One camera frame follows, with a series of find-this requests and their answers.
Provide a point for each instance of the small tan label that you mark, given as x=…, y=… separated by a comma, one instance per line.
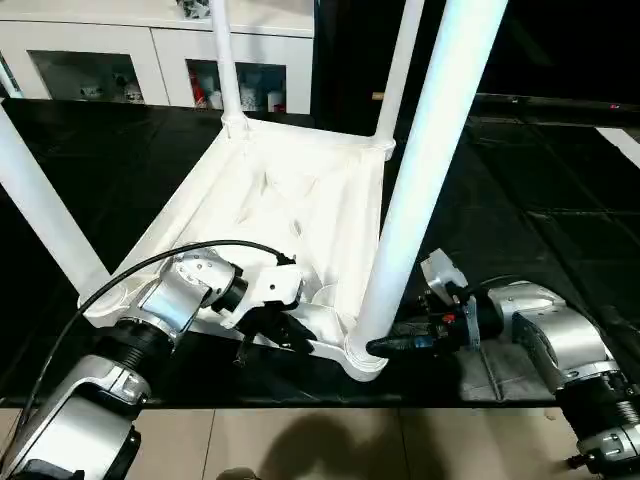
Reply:
x=378, y=96

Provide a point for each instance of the white glass-door cabinet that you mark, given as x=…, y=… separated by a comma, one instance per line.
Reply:
x=120, y=40

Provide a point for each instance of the black work mat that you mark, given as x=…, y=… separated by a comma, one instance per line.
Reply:
x=520, y=220

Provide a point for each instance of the small silver ornament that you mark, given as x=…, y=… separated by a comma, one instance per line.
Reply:
x=193, y=8

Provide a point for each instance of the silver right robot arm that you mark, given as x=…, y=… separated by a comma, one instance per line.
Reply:
x=560, y=335

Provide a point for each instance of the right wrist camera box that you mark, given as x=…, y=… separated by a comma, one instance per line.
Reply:
x=440, y=272

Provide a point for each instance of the white plastic table leg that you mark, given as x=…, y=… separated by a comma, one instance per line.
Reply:
x=440, y=150
x=400, y=70
x=225, y=60
x=40, y=210

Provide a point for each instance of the white plastic table top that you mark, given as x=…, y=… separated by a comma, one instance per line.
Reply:
x=300, y=190

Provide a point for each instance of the red bottle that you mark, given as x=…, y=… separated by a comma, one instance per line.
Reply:
x=198, y=97

